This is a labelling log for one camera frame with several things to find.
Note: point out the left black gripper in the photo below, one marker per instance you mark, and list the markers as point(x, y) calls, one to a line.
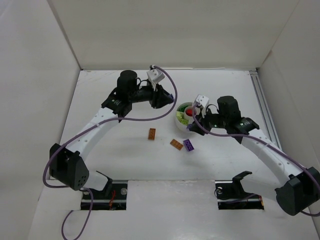
point(156, 97)

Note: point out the aluminium rail right side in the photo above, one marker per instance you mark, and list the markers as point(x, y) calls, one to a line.
point(264, 108)

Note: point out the red 2x4 brick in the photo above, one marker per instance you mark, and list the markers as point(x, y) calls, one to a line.
point(189, 111)

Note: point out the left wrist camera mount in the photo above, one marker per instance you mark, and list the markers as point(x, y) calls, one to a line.
point(154, 76)

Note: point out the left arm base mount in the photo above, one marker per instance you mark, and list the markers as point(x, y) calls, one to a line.
point(112, 198)

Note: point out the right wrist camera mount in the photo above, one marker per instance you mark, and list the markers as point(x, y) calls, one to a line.
point(200, 103)

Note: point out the pale yellow small brick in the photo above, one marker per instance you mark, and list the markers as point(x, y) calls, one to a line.
point(179, 115)

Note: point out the orange 2x4 brick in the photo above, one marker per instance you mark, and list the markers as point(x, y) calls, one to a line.
point(152, 134)
point(176, 144)

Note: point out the lavender slope brick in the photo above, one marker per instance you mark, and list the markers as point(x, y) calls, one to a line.
point(172, 98)

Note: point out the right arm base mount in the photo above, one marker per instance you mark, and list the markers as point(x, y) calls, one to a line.
point(231, 195)

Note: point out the lime green 2x4 brick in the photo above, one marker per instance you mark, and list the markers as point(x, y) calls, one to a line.
point(184, 122)

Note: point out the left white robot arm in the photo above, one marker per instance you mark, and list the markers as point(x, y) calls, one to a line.
point(67, 161)

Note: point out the purple 2x4 brick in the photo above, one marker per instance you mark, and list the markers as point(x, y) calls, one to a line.
point(188, 145)

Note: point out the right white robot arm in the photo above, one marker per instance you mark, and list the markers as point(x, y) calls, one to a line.
point(297, 187)

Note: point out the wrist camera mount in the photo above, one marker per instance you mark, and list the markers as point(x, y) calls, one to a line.
point(154, 76)
point(200, 103)

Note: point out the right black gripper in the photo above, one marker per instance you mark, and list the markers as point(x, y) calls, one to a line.
point(202, 122)

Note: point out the white round divided container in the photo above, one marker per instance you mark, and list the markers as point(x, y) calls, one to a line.
point(184, 129)

